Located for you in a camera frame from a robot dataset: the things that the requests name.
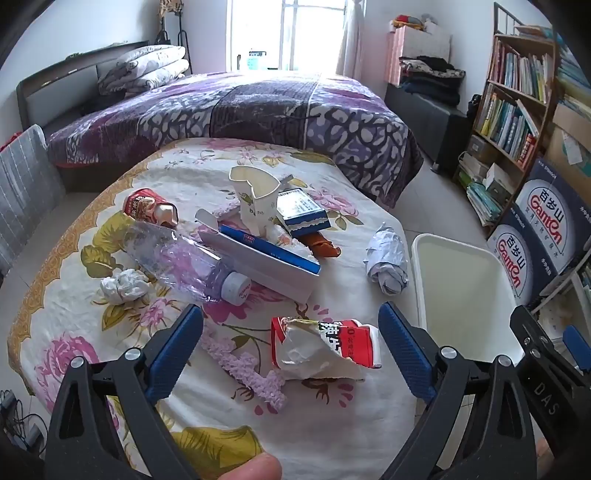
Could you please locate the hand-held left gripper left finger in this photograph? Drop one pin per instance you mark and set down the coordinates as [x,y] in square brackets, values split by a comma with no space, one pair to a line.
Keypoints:
[178,350]

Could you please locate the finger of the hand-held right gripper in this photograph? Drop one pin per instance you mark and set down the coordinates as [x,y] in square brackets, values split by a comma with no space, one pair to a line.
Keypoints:
[535,330]
[578,344]

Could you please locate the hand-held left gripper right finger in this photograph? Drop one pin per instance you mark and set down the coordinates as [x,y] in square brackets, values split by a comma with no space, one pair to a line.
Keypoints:
[404,350]

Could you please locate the white tissue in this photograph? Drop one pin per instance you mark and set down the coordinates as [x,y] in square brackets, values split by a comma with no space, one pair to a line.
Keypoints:
[122,286]

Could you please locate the red white snack bag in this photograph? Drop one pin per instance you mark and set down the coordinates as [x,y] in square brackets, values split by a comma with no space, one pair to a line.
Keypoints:
[318,350]

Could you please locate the white plastic bin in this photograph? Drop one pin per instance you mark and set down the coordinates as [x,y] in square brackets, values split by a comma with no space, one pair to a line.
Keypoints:
[461,286]

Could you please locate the clear plastic bottle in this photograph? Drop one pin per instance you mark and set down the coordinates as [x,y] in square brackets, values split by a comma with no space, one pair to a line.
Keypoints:
[184,263]

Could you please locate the long white blue box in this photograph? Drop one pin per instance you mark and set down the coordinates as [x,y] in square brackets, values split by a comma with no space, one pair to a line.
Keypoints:
[277,272]

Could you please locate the person's left hand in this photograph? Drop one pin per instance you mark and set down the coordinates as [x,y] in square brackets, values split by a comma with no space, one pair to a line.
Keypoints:
[244,468]

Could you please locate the purple lace strip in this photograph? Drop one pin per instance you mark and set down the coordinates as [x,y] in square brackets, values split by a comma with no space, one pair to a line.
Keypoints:
[240,364]

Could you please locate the blue water carton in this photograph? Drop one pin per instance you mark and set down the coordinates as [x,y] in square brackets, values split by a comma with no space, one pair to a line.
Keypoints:
[510,263]
[545,203]

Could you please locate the crumpled grey white paper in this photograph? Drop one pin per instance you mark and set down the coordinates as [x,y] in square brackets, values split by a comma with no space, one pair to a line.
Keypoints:
[385,258]

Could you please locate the floral tablecloth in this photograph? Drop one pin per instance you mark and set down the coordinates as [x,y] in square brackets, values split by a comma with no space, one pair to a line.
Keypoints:
[341,277]

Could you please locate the orange brown wrapper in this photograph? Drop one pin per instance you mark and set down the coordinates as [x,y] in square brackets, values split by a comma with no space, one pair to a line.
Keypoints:
[321,244]

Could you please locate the stack of flat books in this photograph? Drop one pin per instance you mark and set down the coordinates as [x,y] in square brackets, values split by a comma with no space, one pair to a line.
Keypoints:
[480,194]

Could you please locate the red printed paper cup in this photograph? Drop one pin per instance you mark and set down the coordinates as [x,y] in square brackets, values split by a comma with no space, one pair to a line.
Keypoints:
[143,205]

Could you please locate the cut white paper cup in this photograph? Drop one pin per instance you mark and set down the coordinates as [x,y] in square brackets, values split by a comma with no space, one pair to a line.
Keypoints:
[254,207]

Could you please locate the small blue white box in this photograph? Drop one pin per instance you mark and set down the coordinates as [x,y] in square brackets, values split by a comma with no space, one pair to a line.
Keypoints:
[300,212]

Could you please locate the large cardboard box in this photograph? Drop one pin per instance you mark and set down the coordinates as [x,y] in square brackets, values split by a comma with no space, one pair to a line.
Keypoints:
[568,138]

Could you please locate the row of upright books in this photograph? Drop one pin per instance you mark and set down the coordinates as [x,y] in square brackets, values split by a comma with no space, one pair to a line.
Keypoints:
[503,124]
[519,69]

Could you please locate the silver quilted cover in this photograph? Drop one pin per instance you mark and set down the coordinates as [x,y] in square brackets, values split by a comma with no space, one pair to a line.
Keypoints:
[27,194]

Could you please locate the black bag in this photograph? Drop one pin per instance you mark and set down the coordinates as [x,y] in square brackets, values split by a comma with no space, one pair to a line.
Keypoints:
[473,107]

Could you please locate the dark storage bench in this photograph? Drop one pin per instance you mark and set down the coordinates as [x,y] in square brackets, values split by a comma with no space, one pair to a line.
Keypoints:
[429,120]

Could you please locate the wooden bookshelf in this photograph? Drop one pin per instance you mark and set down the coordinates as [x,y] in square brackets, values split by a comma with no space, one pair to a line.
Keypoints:
[517,92]

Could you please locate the bed with purple quilt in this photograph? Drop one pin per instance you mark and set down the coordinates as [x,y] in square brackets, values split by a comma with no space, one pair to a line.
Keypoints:
[231,106]

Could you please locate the pile of dark clothes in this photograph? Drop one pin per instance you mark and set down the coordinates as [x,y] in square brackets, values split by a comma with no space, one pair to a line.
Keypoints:
[429,78]

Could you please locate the stacked pillows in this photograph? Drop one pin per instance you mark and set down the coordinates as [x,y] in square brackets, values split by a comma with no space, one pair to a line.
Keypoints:
[143,64]

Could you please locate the dark bed headboard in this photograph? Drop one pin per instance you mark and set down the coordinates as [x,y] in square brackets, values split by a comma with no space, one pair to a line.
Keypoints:
[55,78]

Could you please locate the pink white cabinet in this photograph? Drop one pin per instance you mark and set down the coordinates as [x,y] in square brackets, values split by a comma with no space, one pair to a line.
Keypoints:
[397,50]

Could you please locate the teal box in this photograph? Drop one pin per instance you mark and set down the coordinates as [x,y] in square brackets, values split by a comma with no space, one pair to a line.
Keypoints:
[257,60]

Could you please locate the white curtain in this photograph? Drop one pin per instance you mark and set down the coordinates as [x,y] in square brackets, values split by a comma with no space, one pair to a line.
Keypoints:
[353,41]

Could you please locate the red yellow soft toy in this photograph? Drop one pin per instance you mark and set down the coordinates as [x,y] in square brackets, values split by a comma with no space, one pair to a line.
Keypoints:
[406,21]

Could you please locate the window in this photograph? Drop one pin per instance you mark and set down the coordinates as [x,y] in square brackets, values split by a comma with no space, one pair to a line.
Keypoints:
[300,27]

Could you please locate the black metal stand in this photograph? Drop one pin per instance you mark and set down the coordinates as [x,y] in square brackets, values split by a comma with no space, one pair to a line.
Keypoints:
[170,9]

